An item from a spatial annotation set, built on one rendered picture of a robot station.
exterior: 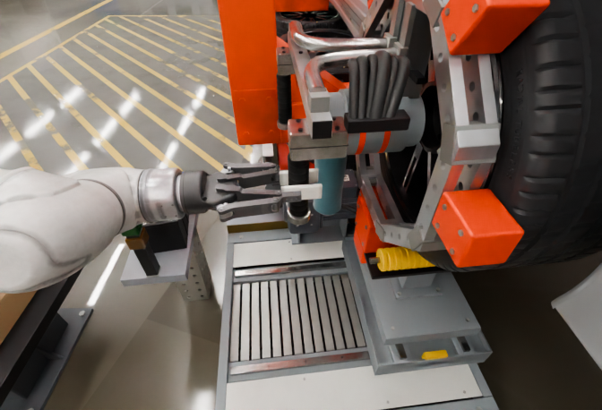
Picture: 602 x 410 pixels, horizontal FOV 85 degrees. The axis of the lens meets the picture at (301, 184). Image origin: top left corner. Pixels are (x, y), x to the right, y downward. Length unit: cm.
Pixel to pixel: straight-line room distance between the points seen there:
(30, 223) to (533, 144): 59
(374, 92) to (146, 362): 119
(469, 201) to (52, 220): 52
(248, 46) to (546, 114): 82
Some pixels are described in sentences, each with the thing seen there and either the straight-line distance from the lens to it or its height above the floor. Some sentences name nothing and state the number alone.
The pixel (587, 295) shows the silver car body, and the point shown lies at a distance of 60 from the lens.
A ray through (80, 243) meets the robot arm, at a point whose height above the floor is 92.
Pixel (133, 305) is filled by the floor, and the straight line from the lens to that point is 154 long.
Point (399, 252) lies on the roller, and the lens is 89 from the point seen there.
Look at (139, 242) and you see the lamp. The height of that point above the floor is 60.
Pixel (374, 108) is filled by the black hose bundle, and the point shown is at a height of 99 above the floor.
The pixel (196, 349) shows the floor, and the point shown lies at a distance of 136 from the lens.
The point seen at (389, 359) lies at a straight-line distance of 118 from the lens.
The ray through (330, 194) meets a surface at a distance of 96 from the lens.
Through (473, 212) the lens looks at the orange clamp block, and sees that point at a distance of 52.
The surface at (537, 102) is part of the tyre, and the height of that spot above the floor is 102.
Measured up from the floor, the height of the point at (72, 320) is 2.
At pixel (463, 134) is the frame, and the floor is 97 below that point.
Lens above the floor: 121
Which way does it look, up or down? 41 degrees down
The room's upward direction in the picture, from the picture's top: straight up
